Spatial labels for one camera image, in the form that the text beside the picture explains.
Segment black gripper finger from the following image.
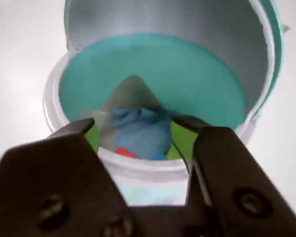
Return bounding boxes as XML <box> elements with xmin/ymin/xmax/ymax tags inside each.
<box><xmin>0</xmin><ymin>118</ymin><xmax>139</xmax><ymax>237</ymax></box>
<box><xmin>171</xmin><ymin>116</ymin><xmax>296</xmax><ymax>237</ymax></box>

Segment red lego cube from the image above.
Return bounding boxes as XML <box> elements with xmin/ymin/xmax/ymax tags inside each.
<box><xmin>114</xmin><ymin>147</ymin><xmax>139</xmax><ymax>159</ymax></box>

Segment teal domed plastic bin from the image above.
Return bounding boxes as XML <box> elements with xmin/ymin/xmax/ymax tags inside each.
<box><xmin>42</xmin><ymin>0</ymin><xmax>292</xmax><ymax>207</ymax></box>

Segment blue crumpled cloth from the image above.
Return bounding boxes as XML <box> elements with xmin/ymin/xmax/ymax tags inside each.
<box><xmin>111</xmin><ymin>107</ymin><xmax>172</xmax><ymax>160</ymax></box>

